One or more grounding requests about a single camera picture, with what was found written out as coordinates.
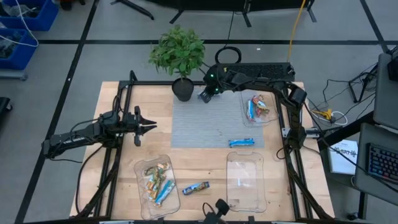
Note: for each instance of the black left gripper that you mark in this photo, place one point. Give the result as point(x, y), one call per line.
point(135, 124)

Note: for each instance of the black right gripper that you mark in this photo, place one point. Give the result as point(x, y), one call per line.
point(217, 79)

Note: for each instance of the snacks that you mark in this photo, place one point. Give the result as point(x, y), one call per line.
point(256, 102)

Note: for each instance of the green and orange granola bar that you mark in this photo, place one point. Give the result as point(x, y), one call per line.
point(154, 170)

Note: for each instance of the tan and red granola bar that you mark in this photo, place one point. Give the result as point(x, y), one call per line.
point(263, 109)

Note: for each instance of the light blue granola bar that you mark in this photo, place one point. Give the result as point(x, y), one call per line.
point(241, 142)

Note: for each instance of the teal and orange granola bar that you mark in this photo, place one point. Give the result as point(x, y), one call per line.
point(164, 193)

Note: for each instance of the oatmeal raisin granola bar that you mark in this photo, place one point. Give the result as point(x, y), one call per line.
point(196, 188)

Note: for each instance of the clear plastic bin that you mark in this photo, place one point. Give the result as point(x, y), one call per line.
point(140, 205)
point(272, 119)
point(233, 186)

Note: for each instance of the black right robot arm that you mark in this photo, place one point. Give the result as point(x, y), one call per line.
point(292, 96)

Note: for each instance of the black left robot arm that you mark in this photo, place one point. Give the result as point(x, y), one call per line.
point(71, 140)

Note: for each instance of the grey mesh mat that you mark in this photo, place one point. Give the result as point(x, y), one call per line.
point(214, 124)

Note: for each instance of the green potted plant black pot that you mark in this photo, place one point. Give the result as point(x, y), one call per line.
point(178, 53)

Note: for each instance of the black perforated computer tower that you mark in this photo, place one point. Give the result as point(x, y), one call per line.
point(264, 69)

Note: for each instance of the black partition screen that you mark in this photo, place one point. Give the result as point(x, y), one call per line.
point(217, 3)

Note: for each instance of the yellow power strip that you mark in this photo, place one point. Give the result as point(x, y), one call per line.
point(323, 114)

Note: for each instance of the black floor stand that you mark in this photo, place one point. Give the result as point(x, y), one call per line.
point(357, 90)

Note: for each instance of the blue storage bin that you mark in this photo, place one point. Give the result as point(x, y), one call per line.
point(46, 18)
point(21, 56)

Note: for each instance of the grey cart base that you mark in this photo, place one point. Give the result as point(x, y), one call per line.
point(12, 74)

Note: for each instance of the white booklet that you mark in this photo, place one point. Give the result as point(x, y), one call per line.
point(343, 158)

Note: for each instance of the grey desk top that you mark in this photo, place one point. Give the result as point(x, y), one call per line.
point(385, 99)

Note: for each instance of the black device box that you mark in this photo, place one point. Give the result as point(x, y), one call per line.
point(393, 65)

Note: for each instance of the black computer keyboard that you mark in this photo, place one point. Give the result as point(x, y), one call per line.
point(384, 165)

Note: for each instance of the grey keyboard desk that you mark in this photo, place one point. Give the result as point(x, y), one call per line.
point(385, 193)

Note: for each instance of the black aluminium table frame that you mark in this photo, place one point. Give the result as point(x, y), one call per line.
point(149, 83)

